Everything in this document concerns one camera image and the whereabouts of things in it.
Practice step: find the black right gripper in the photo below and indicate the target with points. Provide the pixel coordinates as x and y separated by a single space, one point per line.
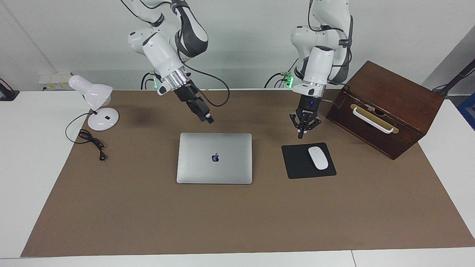
185 94

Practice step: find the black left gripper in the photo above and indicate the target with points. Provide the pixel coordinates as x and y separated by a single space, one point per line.
308 105

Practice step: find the silver grey laptop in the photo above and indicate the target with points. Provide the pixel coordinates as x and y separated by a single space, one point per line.
230 163

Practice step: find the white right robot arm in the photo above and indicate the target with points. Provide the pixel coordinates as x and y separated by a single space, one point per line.
163 52

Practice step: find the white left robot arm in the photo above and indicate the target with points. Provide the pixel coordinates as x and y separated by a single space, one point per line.
319 63

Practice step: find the white computer mouse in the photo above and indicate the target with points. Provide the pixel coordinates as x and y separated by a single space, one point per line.
318 157

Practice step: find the black mouse pad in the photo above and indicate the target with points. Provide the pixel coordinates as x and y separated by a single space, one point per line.
297 163

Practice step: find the white desk lamp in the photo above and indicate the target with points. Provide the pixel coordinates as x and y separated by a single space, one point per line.
104 120

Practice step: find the dark brown wooden box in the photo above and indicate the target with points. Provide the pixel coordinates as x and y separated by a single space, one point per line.
393 92

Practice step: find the brown table mat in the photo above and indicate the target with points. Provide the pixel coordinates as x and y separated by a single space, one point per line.
237 215

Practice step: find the white power strip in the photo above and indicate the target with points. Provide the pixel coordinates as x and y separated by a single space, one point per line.
55 79

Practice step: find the black stand pole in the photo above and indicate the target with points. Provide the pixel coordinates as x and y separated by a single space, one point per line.
459 76

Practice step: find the blue object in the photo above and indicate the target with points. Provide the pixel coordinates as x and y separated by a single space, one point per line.
469 111

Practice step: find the black stand foot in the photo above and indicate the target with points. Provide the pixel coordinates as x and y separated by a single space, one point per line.
7 94

